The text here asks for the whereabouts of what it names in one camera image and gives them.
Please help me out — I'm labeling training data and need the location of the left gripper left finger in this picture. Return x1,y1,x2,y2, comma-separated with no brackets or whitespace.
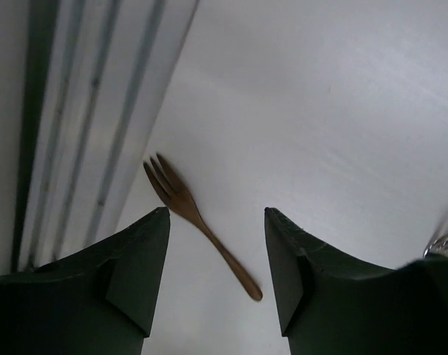
0,208,170,354

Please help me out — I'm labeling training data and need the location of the silver blue-handled fork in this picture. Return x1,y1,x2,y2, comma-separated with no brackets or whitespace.
423,211,448,258

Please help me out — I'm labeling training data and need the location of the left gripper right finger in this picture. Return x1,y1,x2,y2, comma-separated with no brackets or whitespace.
265,208,448,354

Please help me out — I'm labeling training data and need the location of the wooden brown fork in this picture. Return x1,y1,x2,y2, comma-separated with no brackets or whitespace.
143,153,263,302

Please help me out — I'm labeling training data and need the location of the aluminium rail left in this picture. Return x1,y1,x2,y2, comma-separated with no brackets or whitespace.
10,1,197,271

